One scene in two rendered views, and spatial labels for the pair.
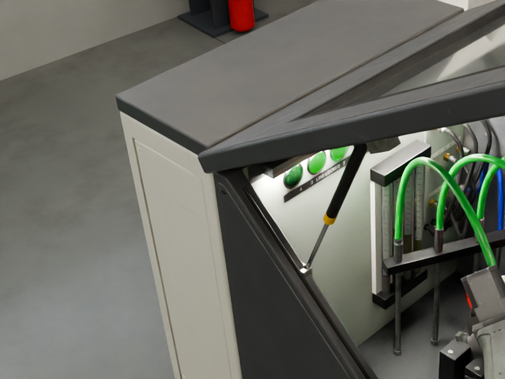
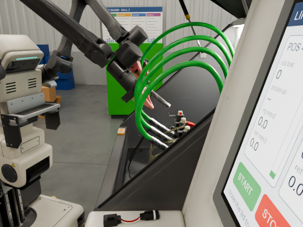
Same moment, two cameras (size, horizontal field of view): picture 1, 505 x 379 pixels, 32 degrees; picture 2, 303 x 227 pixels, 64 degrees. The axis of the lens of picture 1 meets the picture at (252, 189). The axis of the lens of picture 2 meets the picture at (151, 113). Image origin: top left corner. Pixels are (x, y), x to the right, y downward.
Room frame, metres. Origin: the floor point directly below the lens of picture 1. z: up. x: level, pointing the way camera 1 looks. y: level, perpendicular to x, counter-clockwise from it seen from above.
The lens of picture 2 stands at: (1.63, -1.14, 1.37)
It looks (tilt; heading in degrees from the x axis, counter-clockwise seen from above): 17 degrees down; 127
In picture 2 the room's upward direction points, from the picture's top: straight up
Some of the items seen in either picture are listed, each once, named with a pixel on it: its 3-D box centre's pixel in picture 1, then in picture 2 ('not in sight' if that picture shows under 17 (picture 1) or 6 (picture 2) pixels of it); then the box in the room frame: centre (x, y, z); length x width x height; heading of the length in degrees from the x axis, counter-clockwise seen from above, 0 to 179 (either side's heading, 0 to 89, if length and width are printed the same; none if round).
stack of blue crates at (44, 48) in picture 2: not in sight; (48, 66); (-4.81, 2.65, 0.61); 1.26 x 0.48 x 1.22; 31
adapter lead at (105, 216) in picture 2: not in sight; (131, 217); (1.33, -0.81, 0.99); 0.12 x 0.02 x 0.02; 46
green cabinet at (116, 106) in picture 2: not in sight; (135, 78); (-1.34, 2.32, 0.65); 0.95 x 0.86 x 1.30; 39
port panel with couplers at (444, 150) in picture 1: (449, 157); not in sight; (1.57, -0.43, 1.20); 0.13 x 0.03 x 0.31; 128
